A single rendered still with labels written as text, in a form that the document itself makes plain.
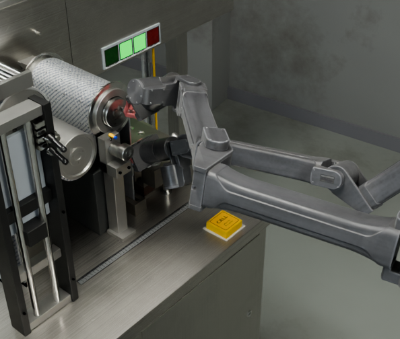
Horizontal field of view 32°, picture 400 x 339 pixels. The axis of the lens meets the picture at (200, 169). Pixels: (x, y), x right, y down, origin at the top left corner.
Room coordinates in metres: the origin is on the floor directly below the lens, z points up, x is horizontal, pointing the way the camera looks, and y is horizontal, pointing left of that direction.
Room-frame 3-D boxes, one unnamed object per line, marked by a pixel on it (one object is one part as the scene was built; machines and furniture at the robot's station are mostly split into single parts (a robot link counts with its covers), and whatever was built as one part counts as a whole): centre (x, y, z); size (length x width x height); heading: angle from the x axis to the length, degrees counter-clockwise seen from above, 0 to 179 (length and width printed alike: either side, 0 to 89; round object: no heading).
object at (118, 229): (1.45, 0.21, 1.05); 0.06 x 0.05 x 0.31; 49
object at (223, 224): (1.47, -0.06, 0.91); 0.07 x 0.07 x 0.02; 49
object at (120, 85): (1.50, 0.22, 1.25); 0.15 x 0.01 x 0.15; 139
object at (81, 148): (1.49, 0.39, 1.17); 0.26 x 0.12 x 0.12; 49
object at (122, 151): (1.42, 0.18, 1.18); 0.04 x 0.02 x 0.04; 139
